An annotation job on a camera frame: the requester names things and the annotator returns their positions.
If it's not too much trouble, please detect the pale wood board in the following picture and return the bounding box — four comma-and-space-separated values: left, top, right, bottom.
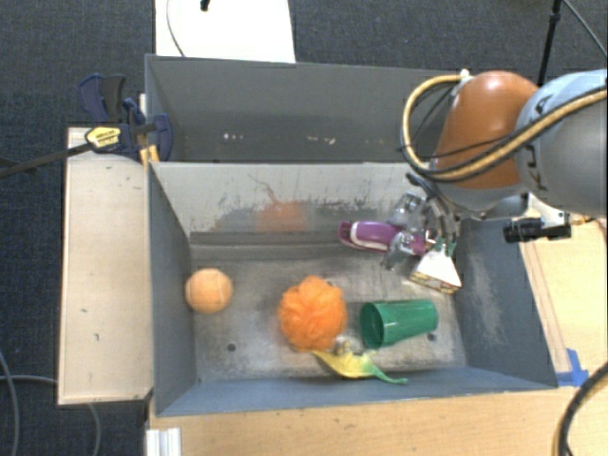
57, 126, 156, 406

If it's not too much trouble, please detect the orange ball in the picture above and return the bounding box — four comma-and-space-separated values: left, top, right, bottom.
183, 267, 235, 315

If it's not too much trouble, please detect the black cylinder on white bracket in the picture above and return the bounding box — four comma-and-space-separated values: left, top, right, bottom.
502, 192, 574, 245

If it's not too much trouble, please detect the orange mesh bath sponge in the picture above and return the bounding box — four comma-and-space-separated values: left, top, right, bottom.
276, 275, 350, 352

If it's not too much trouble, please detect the small white patterned box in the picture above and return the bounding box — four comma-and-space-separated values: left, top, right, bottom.
408, 247, 464, 296

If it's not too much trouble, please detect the green plastic cup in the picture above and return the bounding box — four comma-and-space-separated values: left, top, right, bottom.
357, 298, 440, 351

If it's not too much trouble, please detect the grey metal bin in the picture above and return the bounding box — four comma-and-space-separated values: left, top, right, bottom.
143, 53, 560, 419

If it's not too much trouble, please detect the purple and white bottle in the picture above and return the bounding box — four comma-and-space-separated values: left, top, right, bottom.
337, 219, 428, 257

